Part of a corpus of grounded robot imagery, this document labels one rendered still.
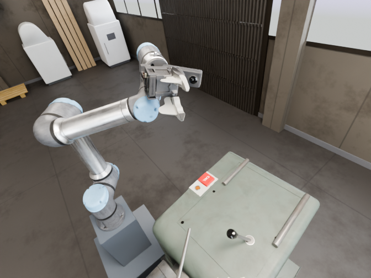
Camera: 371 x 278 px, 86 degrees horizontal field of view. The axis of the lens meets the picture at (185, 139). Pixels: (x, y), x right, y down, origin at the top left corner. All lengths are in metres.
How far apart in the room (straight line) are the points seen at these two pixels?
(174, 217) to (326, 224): 1.84
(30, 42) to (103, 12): 1.96
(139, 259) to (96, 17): 5.98
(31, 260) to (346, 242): 3.08
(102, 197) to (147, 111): 0.56
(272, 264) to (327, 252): 1.54
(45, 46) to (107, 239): 5.95
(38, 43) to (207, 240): 6.34
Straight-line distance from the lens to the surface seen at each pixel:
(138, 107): 0.60
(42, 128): 0.82
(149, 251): 1.47
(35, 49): 6.67
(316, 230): 2.46
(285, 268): 1.66
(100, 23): 6.53
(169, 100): 0.54
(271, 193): 1.01
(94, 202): 1.05
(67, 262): 2.64
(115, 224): 1.17
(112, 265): 1.53
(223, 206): 0.95
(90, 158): 1.03
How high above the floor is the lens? 2.09
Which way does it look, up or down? 41 degrees down
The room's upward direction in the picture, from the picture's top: 10 degrees counter-clockwise
